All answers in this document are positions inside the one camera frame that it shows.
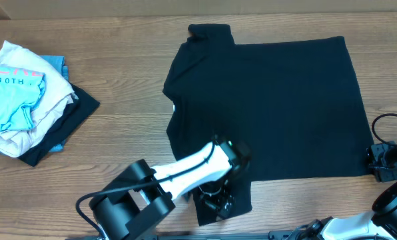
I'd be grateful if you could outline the black t-shirt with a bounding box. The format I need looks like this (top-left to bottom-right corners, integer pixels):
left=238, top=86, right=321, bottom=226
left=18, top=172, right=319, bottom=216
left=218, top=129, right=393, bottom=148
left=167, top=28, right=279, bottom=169
left=163, top=24, right=373, bottom=217

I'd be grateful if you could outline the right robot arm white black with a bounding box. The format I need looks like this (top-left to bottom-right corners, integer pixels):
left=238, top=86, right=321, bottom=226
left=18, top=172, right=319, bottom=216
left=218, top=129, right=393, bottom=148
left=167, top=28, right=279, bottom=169
left=288, top=141, right=397, bottom=240

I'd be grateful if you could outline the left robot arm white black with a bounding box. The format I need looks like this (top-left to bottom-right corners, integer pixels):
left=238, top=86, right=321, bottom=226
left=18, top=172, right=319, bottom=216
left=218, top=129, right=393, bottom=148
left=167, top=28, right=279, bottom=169
left=89, top=137, right=250, bottom=239

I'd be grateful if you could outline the beige folded garment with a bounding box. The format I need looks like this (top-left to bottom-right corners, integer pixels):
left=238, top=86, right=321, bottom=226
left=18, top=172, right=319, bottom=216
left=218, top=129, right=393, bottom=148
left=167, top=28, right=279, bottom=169
left=0, top=41, right=77, bottom=157

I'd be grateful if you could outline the light blue printed t-shirt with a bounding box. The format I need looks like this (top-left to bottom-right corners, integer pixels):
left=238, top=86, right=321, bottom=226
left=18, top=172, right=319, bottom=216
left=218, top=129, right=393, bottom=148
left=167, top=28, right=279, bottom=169
left=0, top=65, right=45, bottom=133

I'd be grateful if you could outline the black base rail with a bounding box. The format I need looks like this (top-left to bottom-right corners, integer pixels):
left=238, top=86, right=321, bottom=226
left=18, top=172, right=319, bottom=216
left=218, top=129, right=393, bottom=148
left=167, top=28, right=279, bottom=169
left=65, top=229, right=306, bottom=240

